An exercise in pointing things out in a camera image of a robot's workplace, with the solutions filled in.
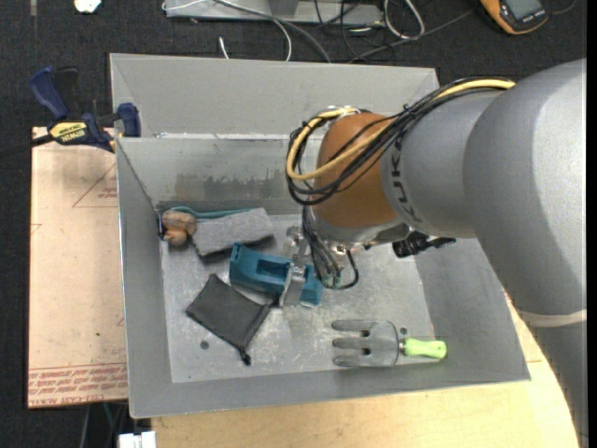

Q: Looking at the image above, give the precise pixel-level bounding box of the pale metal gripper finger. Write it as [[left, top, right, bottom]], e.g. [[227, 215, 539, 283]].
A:
[[285, 225, 310, 264], [278, 263, 312, 308]]

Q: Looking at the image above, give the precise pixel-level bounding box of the teal plastic box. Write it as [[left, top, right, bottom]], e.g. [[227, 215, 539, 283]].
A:
[[228, 243, 324, 307]]

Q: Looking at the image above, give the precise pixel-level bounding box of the grey metal bin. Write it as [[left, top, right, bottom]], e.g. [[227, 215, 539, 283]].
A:
[[109, 52, 532, 420]]

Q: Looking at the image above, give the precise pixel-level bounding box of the grey sponge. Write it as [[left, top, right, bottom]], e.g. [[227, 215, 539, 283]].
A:
[[191, 206, 275, 259]]

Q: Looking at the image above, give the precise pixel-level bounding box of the dark grey cloth pouch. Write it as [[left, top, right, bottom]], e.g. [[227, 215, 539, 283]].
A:
[[185, 273, 272, 367]]

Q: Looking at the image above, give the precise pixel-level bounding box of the tan toy animal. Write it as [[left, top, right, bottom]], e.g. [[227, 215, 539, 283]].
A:
[[160, 208, 198, 247]]

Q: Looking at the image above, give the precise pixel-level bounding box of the brown cardboard board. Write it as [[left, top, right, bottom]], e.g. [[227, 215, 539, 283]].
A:
[[27, 126, 130, 410]]

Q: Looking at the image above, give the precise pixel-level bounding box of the black cylinder on white bracket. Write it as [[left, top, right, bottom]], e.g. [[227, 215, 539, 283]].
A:
[[392, 230, 457, 259]]

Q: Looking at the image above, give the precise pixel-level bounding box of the green-handled metal garden fork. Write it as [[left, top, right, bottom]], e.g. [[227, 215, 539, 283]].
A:
[[330, 318, 448, 368]]

